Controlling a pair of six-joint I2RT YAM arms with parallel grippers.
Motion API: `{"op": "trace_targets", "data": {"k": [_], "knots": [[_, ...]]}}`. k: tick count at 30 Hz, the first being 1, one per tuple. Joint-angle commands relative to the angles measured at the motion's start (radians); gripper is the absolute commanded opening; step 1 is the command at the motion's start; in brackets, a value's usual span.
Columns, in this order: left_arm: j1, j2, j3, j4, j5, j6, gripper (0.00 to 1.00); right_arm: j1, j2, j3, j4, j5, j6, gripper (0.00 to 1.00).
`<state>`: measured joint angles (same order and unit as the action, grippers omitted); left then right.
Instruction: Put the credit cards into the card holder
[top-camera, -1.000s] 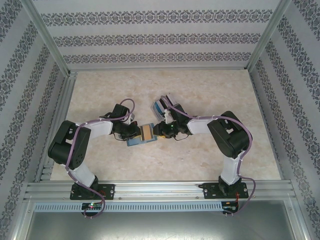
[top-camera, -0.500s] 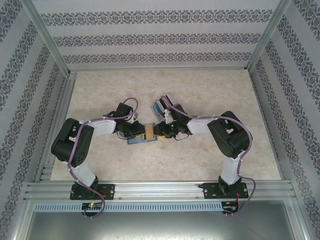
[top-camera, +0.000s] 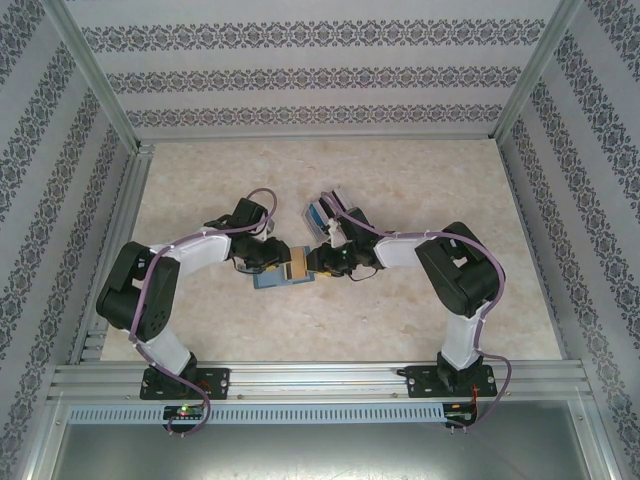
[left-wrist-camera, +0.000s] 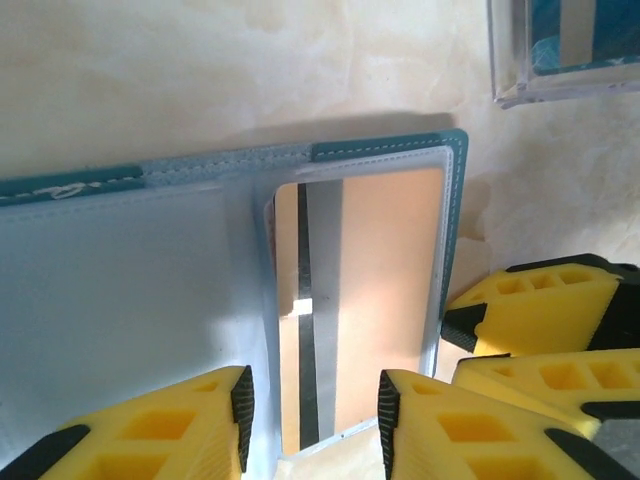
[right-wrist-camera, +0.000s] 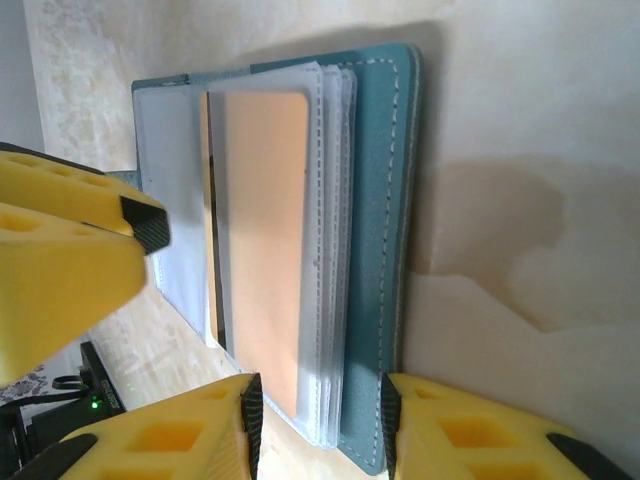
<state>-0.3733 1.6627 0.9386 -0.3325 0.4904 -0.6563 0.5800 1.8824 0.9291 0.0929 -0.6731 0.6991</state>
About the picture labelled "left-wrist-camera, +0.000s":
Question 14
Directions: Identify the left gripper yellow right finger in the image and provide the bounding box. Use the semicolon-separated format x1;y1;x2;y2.
377;368;636;480

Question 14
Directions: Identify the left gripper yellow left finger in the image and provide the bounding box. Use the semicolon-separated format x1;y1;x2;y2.
12;364;256;480

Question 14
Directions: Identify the gold credit card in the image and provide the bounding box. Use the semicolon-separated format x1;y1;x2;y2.
272;167;446;459

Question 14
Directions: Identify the teal leather card holder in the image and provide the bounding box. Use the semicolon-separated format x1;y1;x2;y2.
0;127;471;480

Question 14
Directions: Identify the white card red edge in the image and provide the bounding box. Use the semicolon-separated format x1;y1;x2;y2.
260;197;279;281

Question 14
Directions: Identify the blue credit card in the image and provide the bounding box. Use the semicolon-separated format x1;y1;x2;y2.
529;0;640;76

